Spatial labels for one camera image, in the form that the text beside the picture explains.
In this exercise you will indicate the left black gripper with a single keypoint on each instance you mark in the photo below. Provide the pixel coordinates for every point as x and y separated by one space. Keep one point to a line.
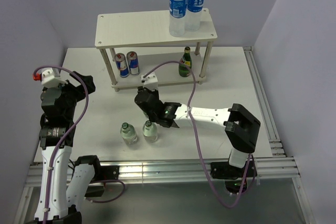
80 89

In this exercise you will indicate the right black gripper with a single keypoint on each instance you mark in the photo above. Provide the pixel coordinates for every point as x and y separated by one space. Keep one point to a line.
140 88

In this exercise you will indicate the clear glass bottle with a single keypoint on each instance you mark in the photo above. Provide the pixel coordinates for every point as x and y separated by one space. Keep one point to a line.
128 133
150 132

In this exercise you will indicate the green glass bottle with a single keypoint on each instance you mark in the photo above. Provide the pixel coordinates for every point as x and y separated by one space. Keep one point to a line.
185 63

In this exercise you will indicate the blue label water bottle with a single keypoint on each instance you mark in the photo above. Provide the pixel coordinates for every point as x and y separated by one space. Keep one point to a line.
193 14
177 9

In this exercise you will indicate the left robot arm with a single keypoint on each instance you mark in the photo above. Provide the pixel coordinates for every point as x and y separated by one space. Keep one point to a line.
61 199

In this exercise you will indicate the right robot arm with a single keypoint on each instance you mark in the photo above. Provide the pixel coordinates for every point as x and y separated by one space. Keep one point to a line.
240 126

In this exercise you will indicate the beige two-tier shelf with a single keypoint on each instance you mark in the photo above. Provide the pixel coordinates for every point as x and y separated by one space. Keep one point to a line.
147 33

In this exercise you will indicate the right red bull can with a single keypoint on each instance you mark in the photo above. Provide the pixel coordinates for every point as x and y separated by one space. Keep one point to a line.
133 63

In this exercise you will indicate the red bull can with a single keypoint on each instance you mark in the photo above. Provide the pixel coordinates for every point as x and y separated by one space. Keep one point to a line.
122 66
133 63

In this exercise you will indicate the left red bull can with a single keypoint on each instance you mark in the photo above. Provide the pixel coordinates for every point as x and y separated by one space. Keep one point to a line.
122 66

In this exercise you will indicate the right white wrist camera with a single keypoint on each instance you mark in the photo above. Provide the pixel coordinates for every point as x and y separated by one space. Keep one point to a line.
150 81

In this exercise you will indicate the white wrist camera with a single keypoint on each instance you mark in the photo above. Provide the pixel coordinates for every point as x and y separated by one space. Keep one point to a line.
49 77
150 81

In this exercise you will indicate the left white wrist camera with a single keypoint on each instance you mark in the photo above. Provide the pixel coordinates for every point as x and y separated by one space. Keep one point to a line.
49 77

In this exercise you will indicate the aluminium frame rail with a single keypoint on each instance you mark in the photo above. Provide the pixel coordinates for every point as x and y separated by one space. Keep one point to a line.
231 78

